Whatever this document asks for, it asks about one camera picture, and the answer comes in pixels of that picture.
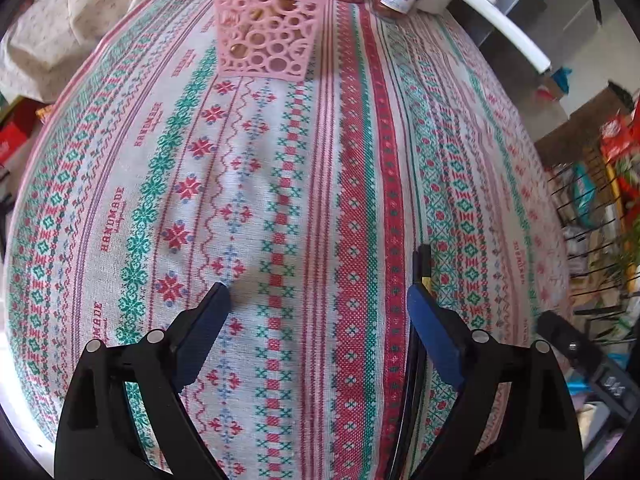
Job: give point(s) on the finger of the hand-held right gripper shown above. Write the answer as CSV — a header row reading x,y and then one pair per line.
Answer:
x,y
565,340

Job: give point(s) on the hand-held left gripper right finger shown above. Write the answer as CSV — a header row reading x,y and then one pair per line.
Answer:
x,y
435,335

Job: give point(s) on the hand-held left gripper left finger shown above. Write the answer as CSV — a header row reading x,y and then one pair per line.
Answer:
x,y
202,330

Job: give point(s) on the red green patterned tablecloth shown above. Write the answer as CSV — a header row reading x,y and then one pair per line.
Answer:
x,y
310,210

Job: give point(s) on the brown cardboard box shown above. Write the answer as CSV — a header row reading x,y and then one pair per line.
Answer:
x,y
575,135

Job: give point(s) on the red snack packet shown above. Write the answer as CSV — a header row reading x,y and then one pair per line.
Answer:
x,y
620,137

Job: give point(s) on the red carton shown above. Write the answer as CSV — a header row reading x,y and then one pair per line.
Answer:
x,y
11,142

